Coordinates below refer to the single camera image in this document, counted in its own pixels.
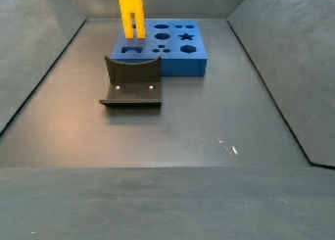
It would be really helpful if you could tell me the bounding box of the blue shape-sorter block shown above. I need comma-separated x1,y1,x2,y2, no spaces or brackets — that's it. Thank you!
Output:
109,20,206,76

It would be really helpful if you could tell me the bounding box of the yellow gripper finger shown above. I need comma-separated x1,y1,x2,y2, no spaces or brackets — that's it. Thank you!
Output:
118,0,133,39
133,0,146,39

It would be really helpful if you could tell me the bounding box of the black curved holder stand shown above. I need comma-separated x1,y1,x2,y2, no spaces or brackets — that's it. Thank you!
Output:
100,57,162,107

